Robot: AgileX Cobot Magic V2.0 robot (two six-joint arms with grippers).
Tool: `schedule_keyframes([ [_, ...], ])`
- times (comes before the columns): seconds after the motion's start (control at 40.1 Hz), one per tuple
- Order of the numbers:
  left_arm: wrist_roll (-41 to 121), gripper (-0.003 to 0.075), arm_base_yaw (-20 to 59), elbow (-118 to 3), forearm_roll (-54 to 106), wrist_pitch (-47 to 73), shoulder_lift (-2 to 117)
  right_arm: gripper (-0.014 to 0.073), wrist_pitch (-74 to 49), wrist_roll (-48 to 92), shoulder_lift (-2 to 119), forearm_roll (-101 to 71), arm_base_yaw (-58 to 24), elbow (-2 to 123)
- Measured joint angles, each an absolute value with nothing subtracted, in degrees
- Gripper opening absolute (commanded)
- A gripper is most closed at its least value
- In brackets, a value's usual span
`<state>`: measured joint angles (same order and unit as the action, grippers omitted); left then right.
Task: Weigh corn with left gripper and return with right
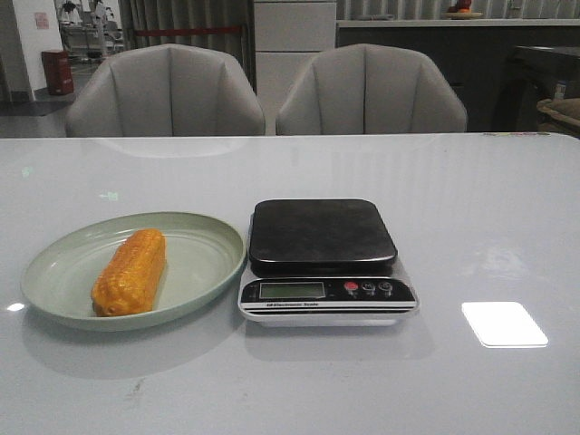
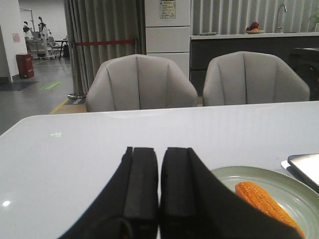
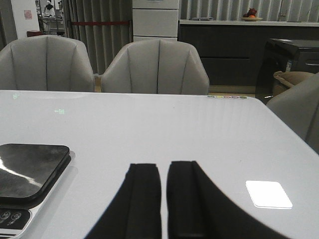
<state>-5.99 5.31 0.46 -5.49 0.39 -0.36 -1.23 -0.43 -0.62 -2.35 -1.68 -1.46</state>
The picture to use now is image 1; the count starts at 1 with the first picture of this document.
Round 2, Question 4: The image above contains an orange corn cob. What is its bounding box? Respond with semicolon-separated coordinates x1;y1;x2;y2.
91;228;166;317

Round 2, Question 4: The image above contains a black silver kitchen scale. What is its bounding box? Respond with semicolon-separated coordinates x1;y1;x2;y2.
238;198;420;327

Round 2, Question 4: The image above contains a right grey armchair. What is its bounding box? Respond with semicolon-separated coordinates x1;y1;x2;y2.
275;43;468;135

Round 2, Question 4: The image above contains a grey armchair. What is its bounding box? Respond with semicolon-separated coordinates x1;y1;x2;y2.
275;43;468;135
64;43;266;138

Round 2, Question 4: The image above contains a pale green plate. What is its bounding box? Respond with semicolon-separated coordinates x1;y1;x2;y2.
21;212;246;332

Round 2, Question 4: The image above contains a left grey armchair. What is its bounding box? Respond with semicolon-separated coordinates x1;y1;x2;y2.
64;43;266;138

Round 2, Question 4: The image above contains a white drawer cabinet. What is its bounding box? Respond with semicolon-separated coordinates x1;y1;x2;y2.
253;1;336;131

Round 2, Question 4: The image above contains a dark sideboard counter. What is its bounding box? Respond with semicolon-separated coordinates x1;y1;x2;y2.
336;19;579;131

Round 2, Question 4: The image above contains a fruit bowl on counter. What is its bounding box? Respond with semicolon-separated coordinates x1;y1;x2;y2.
442;0;483;20

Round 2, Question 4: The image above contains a red bin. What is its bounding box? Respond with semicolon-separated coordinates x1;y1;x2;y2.
42;50;74;95

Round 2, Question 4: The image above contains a tan cushion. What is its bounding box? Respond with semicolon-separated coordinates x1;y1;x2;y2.
536;98;580;139

